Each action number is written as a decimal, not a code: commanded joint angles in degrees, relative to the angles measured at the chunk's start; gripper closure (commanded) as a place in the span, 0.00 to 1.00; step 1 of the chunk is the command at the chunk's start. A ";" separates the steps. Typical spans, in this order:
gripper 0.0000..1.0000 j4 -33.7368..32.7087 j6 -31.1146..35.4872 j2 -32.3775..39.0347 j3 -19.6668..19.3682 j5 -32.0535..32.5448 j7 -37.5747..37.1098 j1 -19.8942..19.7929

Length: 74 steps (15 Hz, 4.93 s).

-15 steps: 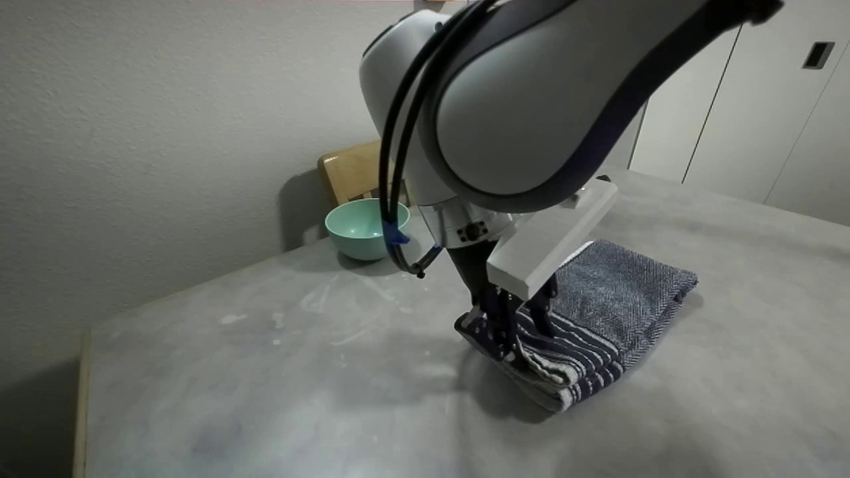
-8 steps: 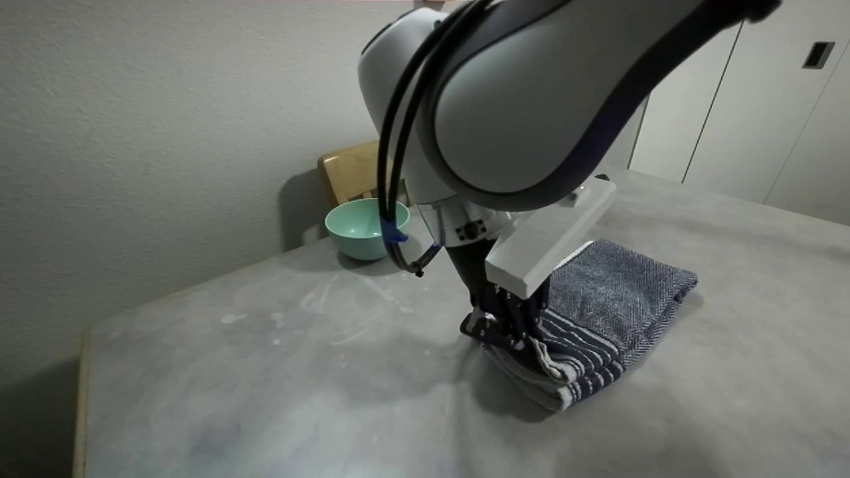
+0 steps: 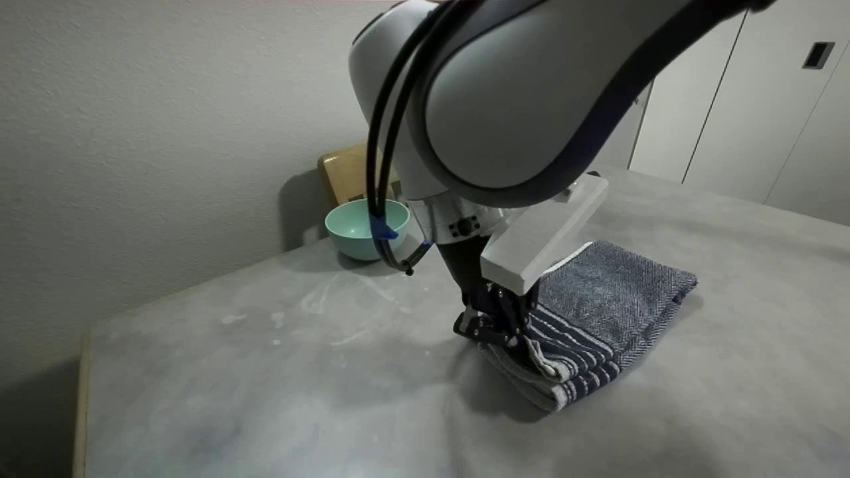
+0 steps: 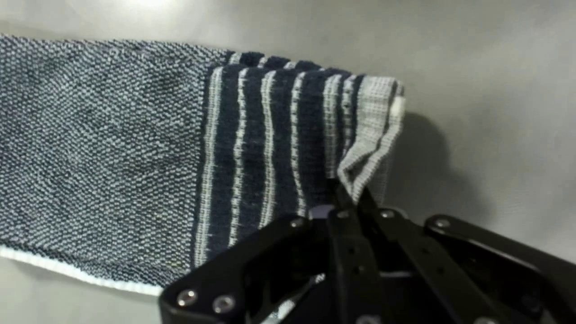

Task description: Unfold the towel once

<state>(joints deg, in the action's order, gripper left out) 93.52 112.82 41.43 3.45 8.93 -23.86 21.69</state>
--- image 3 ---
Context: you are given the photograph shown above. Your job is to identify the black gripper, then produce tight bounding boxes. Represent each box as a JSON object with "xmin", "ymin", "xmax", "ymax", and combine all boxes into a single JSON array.
[{"xmin": 436, "ymin": 235, "xmax": 542, "ymax": 361}]

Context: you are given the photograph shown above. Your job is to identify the blue grey striped towel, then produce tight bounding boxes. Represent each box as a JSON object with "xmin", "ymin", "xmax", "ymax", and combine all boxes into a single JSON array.
[{"xmin": 450, "ymin": 240, "xmax": 700, "ymax": 415}]

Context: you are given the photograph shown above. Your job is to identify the teal ceramic bowl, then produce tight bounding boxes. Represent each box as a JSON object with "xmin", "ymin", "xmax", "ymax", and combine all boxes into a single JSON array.
[{"xmin": 322, "ymin": 198, "xmax": 413, "ymax": 265}]

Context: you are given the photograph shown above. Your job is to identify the wooden chair with cutout back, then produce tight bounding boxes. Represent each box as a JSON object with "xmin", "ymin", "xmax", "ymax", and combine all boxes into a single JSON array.
[{"xmin": 316, "ymin": 144, "xmax": 403, "ymax": 207}]

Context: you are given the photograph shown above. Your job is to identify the white cabinet doors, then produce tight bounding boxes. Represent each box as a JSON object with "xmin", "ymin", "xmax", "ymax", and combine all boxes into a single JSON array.
[{"xmin": 619, "ymin": 0, "xmax": 850, "ymax": 227}]

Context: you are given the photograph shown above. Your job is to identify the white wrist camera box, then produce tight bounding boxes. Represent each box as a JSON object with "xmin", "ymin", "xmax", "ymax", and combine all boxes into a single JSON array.
[{"xmin": 478, "ymin": 172, "xmax": 610, "ymax": 298}]

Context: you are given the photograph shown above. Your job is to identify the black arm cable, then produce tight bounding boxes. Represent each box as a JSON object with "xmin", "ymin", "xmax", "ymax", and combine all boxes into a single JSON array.
[{"xmin": 363, "ymin": 0, "xmax": 472, "ymax": 280}]

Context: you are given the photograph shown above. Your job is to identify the black cabinet handle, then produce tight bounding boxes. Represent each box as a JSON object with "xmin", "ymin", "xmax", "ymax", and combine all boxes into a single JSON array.
[{"xmin": 800, "ymin": 40, "xmax": 836, "ymax": 71}]

